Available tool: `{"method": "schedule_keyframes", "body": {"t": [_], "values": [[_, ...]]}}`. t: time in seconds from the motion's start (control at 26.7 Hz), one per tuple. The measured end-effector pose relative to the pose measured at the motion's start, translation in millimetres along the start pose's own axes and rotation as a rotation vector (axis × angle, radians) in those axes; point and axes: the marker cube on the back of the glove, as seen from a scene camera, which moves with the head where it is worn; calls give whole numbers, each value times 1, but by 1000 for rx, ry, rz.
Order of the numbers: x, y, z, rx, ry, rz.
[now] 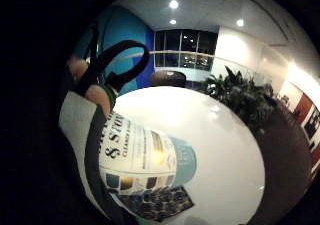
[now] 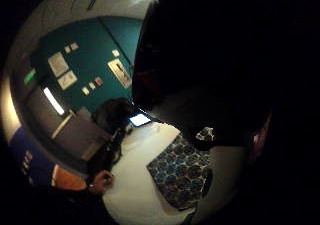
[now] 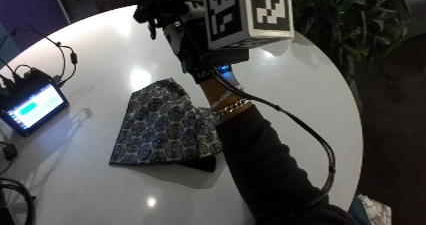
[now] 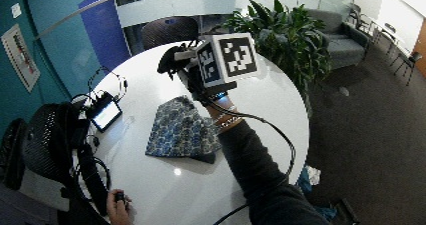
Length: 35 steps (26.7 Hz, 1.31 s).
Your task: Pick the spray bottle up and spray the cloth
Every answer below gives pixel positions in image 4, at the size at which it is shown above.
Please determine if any blue and white bag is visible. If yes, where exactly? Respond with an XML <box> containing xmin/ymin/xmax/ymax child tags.
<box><xmin>296</xmin><ymin>165</ymin><xmax>322</xmax><ymax>195</ymax></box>

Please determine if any beaded wrist bracelet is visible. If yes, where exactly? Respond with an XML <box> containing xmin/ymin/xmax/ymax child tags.
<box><xmin>212</xmin><ymin>105</ymin><xmax>245</xmax><ymax>130</ymax></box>

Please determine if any thin black looped cable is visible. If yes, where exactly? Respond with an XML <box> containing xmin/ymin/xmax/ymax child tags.
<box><xmin>87</xmin><ymin>66</ymin><xmax>130</xmax><ymax>103</ymax></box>

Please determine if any black metal-legged chair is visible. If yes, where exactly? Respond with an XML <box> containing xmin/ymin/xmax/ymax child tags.
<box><xmin>389</xmin><ymin>50</ymin><xmax>425</xmax><ymax>87</ymax></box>

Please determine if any framed wall poster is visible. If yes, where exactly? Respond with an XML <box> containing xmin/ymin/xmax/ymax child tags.
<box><xmin>0</xmin><ymin>22</ymin><xmax>43</xmax><ymax>93</ymax></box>

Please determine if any white wall plate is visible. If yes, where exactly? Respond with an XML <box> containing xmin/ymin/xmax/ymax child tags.
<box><xmin>9</xmin><ymin>2</ymin><xmax>24</xmax><ymax>20</ymax></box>

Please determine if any small black clicker device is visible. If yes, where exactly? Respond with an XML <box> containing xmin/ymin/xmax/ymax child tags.
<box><xmin>113</xmin><ymin>191</ymin><xmax>128</xmax><ymax>205</ymax></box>

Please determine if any black device with lit screen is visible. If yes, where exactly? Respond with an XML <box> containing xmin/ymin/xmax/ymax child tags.
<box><xmin>87</xmin><ymin>90</ymin><xmax>124</xmax><ymax>133</ymax></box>

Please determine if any white cube with black markers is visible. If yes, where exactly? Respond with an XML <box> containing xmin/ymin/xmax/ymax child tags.
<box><xmin>194</xmin><ymin>32</ymin><xmax>260</xmax><ymax>89</ymax></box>

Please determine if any black mesh office chair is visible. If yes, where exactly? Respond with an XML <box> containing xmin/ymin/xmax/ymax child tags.
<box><xmin>19</xmin><ymin>102</ymin><xmax>113</xmax><ymax>217</ymax></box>

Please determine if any large green potted plant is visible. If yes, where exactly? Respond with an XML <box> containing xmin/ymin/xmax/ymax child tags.
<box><xmin>222</xmin><ymin>0</ymin><xmax>333</xmax><ymax>92</ymax></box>

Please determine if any blue patterned folded cloth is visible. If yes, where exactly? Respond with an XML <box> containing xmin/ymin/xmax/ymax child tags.
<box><xmin>144</xmin><ymin>94</ymin><xmax>224</xmax><ymax>165</ymax></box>

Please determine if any grey sofa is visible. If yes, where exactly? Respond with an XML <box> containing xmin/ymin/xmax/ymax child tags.
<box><xmin>305</xmin><ymin>7</ymin><xmax>371</xmax><ymax>71</ymax></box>

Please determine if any dark round-backed chair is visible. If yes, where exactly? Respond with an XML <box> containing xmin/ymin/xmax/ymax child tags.
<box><xmin>140</xmin><ymin>16</ymin><xmax>202</xmax><ymax>52</ymax></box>

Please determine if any black glove cable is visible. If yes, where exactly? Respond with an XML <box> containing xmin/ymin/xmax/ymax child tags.
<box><xmin>204</xmin><ymin>96</ymin><xmax>298</xmax><ymax>225</ymax></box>

